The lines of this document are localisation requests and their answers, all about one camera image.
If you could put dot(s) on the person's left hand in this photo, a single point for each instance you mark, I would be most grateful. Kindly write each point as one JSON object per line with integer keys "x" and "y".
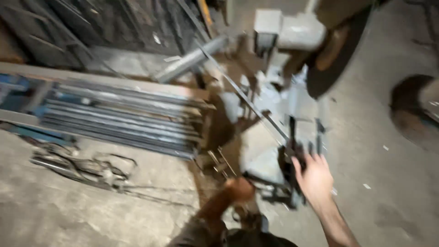
{"x": 240, "y": 189}

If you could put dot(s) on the person's right hand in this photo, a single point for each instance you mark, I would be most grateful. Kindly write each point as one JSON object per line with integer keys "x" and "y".
{"x": 315, "y": 181}

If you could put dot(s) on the black metal clamp lever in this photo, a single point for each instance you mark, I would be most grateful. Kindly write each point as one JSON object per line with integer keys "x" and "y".
{"x": 290, "y": 161}

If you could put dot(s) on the person's dark clothing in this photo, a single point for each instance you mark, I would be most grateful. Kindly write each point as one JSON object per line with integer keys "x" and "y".
{"x": 236, "y": 236}

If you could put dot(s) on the rusty metal work stand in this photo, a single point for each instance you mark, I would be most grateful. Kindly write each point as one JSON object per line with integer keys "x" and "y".
{"x": 233, "y": 133}

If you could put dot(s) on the long thin metal strip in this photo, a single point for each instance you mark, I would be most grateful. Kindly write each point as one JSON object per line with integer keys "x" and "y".
{"x": 240, "y": 91}

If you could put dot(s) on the dark round object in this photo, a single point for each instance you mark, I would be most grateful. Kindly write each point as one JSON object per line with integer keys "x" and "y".
{"x": 413, "y": 109}

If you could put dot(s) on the cut-off saw with black guard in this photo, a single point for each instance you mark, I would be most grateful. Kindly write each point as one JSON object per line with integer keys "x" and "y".
{"x": 319, "y": 51}

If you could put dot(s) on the stack of grey metal bars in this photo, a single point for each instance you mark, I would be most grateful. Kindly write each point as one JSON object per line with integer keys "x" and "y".
{"x": 123, "y": 120}

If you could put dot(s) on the grey metal tube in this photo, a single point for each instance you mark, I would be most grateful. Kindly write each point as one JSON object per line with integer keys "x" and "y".
{"x": 192, "y": 58}

